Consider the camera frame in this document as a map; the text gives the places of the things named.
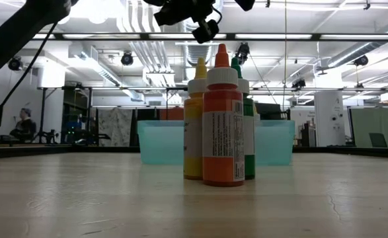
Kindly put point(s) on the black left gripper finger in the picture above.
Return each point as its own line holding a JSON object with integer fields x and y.
{"x": 245, "y": 4}
{"x": 206, "y": 31}

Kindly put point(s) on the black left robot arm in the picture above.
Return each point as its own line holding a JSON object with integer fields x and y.
{"x": 15, "y": 29}

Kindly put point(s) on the large orange food coloring bottle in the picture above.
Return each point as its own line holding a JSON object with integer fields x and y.
{"x": 223, "y": 99}

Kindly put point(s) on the large yellow food coloring bottle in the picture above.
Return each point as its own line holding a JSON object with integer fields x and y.
{"x": 193, "y": 139}

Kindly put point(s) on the large green food coloring bottle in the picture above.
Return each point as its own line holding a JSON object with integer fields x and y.
{"x": 250, "y": 165}

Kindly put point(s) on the black ceiling spotlight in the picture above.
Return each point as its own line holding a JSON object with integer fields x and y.
{"x": 127, "y": 59}
{"x": 298, "y": 83}
{"x": 360, "y": 60}
{"x": 242, "y": 51}
{"x": 15, "y": 64}

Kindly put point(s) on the black-framed LED light bar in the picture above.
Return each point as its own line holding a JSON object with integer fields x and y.
{"x": 273, "y": 36}

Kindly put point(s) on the orange panel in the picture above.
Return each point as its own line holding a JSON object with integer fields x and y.
{"x": 171, "y": 114}

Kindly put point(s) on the dark monitor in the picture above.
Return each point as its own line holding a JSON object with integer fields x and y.
{"x": 268, "y": 110}

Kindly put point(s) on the translucent teal plastic tray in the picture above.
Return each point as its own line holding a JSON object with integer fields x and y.
{"x": 160, "y": 142}

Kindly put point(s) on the grey patterned curtain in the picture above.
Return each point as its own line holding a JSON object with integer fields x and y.
{"x": 116, "y": 127}

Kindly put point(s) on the white round column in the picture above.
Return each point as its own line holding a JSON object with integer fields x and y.
{"x": 329, "y": 119}

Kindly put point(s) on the black metal rack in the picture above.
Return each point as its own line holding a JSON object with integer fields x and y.
{"x": 71, "y": 109}

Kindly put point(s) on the green partition panel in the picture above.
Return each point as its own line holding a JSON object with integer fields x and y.
{"x": 362, "y": 127}

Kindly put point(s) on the dark office chair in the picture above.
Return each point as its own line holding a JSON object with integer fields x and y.
{"x": 377, "y": 139}

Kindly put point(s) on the person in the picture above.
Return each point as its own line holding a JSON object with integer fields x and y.
{"x": 24, "y": 125}

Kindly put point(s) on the black aluminium rig frame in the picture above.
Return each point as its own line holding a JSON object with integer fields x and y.
{"x": 48, "y": 150}

